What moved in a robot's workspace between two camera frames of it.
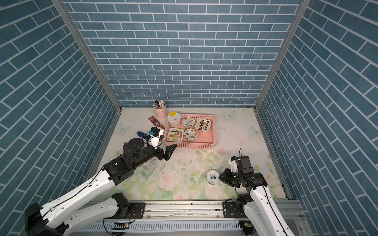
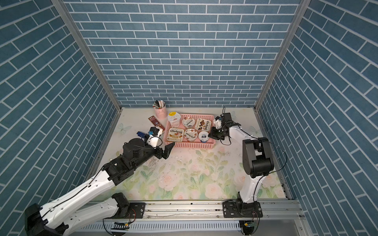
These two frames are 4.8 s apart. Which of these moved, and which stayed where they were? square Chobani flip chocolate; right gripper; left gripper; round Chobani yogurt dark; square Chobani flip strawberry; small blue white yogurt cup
Moved: right gripper; small blue white yogurt cup
Stayed: square Chobani flip chocolate; round Chobani yogurt dark; left gripper; square Chobani flip strawberry
